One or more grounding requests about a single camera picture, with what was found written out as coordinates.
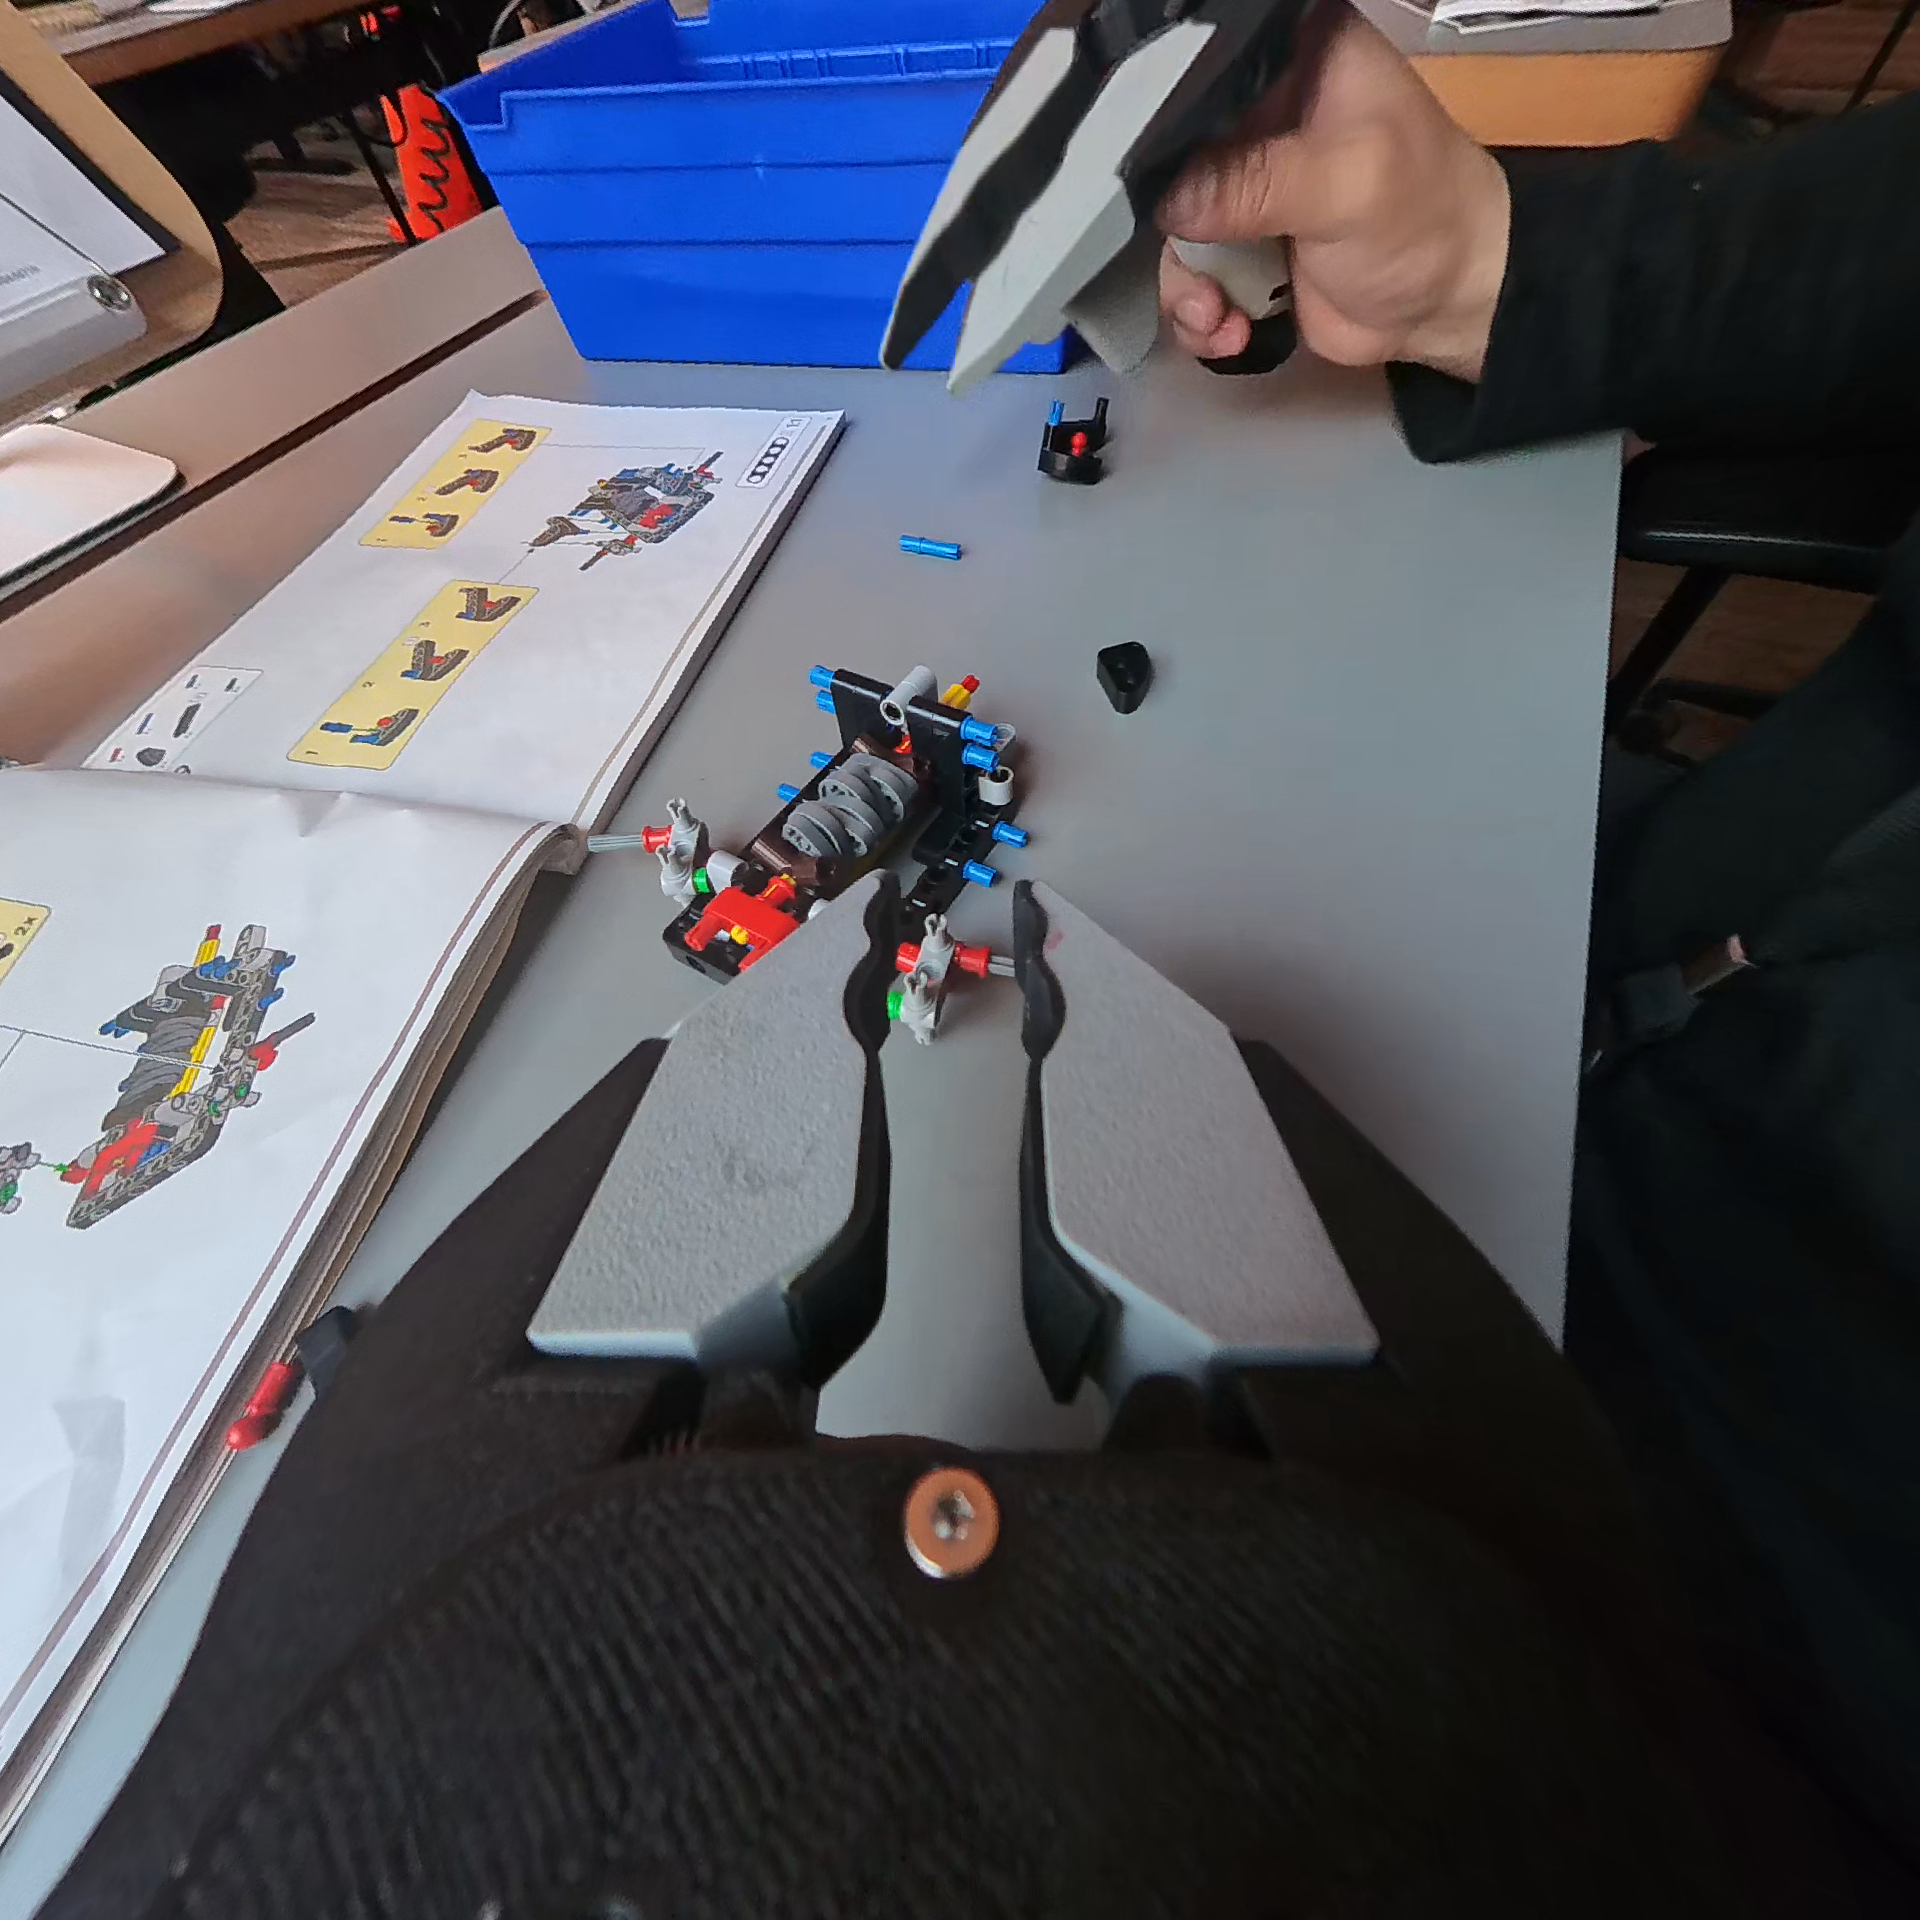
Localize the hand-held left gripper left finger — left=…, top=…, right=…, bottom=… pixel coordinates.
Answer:
left=529, top=874, right=905, bottom=1392

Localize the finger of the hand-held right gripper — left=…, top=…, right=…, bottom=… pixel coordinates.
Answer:
left=949, top=17, right=1229, bottom=397
left=879, top=0, right=1122, bottom=370

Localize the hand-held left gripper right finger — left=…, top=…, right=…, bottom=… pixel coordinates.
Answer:
left=1015, top=879, right=1383, bottom=1406

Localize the lego engine frame assembly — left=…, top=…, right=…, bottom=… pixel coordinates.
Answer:
left=592, top=662, right=1033, bottom=1044

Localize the person's right forearm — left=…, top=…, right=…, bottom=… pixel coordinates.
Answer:
left=1385, top=83, right=1920, bottom=466

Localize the small black lego piece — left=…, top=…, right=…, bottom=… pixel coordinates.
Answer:
left=226, top=1302, right=363, bottom=1453

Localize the lego instruction booklet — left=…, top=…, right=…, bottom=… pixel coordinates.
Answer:
left=0, top=387, right=846, bottom=1803

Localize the person's right hand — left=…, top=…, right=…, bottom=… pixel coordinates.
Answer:
left=1155, top=22, right=1518, bottom=383

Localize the blue plastic bin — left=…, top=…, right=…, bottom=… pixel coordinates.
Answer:
left=438, top=0, right=1088, bottom=373

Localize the cardboard box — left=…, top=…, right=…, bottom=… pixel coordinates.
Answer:
left=1393, top=0, right=1733, bottom=144

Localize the orange striped cone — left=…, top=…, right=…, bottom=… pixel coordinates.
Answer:
left=383, top=83, right=488, bottom=249

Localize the black office chair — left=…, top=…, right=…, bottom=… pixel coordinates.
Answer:
left=1612, top=442, right=1920, bottom=750

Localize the white monitor stand base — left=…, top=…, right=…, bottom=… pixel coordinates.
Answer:
left=0, top=423, right=183, bottom=594

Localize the clear acrylic sign holder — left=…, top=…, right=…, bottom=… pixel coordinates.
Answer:
left=0, top=64, right=183, bottom=406

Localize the black strap with metal buckle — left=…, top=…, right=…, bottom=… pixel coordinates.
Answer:
left=1612, top=929, right=1763, bottom=1037

